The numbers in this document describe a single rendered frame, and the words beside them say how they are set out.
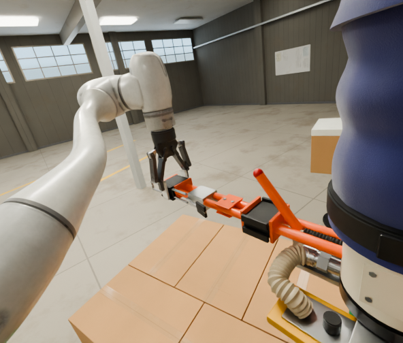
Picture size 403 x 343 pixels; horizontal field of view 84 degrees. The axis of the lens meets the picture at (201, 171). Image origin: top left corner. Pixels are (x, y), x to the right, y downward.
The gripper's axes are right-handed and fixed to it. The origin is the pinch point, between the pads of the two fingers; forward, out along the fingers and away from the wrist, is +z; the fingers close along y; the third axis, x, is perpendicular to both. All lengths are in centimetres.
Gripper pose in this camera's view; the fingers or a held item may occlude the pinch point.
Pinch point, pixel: (175, 186)
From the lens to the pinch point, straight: 78.1
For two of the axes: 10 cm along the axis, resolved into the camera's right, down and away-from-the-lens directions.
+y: 7.1, -3.8, 5.9
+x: -6.8, -1.8, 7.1
